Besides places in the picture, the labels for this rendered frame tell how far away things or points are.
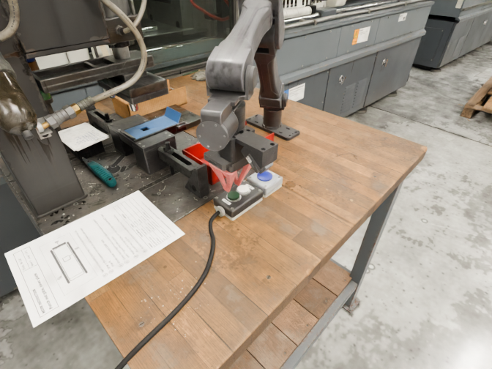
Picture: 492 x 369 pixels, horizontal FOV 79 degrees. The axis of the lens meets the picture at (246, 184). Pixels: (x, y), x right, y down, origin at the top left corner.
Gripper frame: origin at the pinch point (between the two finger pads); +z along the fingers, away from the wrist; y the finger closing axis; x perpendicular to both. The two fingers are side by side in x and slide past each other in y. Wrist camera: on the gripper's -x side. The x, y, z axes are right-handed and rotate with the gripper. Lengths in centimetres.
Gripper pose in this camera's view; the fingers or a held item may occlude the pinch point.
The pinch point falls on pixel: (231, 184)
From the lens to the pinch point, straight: 68.0
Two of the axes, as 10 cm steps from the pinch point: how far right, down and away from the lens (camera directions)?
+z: -0.1, 7.9, 6.1
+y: 7.0, -4.3, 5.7
